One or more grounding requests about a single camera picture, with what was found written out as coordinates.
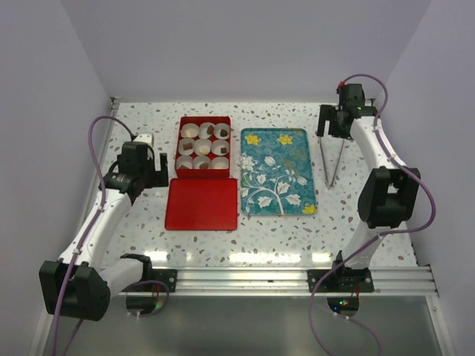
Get aluminium mounting rail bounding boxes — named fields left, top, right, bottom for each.
left=114, top=264, right=439, bottom=297

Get red box lid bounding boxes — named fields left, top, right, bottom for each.
left=165, top=178, right=238, bottom=231

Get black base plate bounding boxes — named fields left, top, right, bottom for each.
left=124, top=268, right=178, bottom=293
left=307, top=268, right=375, bottom=293

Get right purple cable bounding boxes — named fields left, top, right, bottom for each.
left=309, top=73, right=437, bottom=356

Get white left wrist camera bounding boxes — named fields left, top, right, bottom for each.
left=132, top=132, right=154, bottom=148

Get purple cable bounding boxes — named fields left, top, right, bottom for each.
left=309, top=73, right=437, bottom=356
left=47, top=115, right=170, bottom=356

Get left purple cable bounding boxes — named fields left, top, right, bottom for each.
left=47, top=115, right=170, bottom=356

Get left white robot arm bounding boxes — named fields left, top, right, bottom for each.
left=39, top=133, right=168, bottom=321

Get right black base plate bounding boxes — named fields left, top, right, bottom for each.
left=307, top=268, right=375, bottom=293

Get teal floral tray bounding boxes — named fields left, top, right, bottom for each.
left=240, top=128, right=318, bottom=216

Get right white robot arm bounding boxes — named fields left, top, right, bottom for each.
left=316, top=82, right=420, bottom=291

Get metal tweezers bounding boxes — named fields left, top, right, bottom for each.
left=317, top=136, right=345, bottom=188

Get white paper cup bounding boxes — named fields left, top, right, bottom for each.
left=194, top=139, right=212, bottom=156
left=175, top=156, right=194, bottom=170
left=214, top=123, right=230, bottom=140
left=178, top=138, right=195, bottom=156
left=199, top=122, right=214, bottom=139
left=180, top=123, right=200, bottom=138
left=193, top=156, right=211, bottom=170
left=212, top=139, right=229, bottom=156
left=211, top=156, right=229, bottom=170

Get red chocolate box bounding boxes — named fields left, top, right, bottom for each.
left=174, top=116, right=232, bottom=179

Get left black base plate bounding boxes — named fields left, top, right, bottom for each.
left=124, top=268, right=178, bottom=293

